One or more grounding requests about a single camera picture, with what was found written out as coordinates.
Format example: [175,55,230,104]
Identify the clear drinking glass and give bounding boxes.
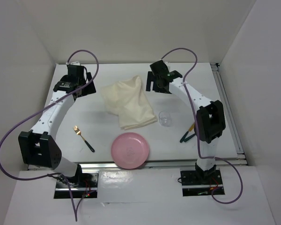
[159,111,172,127]

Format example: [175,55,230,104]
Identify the cream cloth placemat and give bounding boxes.
[101,75,157,130]

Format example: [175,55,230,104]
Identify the gold fork green handle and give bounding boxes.
[73,126,95,153]

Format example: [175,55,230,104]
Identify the gold knife green handle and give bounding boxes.
[179,123,195,143]

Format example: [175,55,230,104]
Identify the gold spoon green handle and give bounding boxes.
[184,134,196,143]

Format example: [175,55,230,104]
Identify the pink plastic plate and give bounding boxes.
[111,132,150,169]

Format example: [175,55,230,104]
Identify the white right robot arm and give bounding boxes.
[146,60,226,184]

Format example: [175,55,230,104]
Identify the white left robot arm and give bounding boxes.
[18,62,96,187]

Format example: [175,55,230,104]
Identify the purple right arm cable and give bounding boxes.
[160,48,244,204]

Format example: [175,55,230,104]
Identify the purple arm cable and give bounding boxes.
[0,49,100,222]
[160,48,244,204]

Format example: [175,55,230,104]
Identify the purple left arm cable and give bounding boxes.
[0,49,100,222]

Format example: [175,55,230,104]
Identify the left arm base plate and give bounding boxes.
[53,172,99,199]

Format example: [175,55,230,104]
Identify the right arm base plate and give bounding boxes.
[177,170,225,196]

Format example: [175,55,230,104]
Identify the aluminium frame rail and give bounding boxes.
[27,62,248,170]

